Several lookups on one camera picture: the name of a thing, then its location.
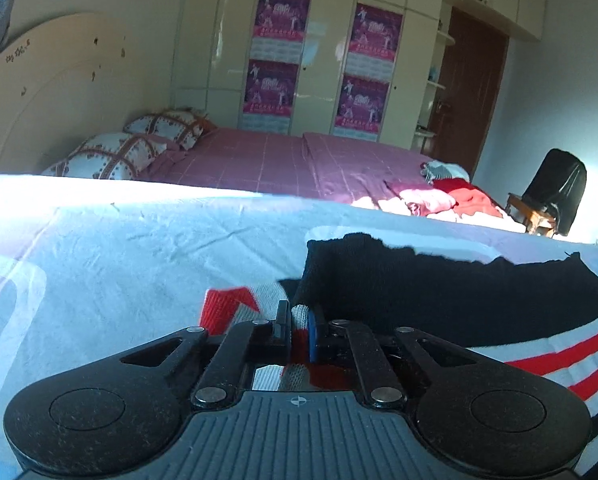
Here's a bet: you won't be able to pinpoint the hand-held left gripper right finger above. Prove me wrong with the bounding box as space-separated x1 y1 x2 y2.
306 305 496 409

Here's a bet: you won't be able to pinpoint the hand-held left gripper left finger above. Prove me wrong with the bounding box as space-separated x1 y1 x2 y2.
99 300 294 409

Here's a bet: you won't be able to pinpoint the striped knit sweater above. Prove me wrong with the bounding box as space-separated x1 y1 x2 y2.
201 232 598 480

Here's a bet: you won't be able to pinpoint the pink checked bedsheet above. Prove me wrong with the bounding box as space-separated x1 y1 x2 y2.
139 127 510 221

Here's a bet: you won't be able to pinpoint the pink garment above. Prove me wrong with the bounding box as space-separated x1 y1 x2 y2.
401 187 457 216

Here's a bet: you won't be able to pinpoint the red garment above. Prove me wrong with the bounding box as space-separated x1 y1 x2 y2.
433 178 504 220

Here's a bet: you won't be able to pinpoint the grey striped garment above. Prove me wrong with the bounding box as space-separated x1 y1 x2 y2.
419 161 470 185

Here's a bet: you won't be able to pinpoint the patterned pillow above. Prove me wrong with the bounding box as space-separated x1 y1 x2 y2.
41 132 170 181
124 108 212 152

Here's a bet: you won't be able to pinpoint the cream corner shelves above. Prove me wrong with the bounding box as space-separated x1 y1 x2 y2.
415 29 454 152

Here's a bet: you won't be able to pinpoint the black chair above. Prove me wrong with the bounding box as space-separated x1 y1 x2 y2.
506 148 588 237

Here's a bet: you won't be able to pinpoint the brown wooden door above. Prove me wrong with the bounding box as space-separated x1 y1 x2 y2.
431 6 510 182

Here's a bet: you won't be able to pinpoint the cream rounded headboard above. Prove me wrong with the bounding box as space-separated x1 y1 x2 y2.
0 12 180 179

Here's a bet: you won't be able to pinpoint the purple wall poster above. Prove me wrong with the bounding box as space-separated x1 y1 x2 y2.
251 0 312 63
346 2 404 76
241 59 300 135
333 74 390 142

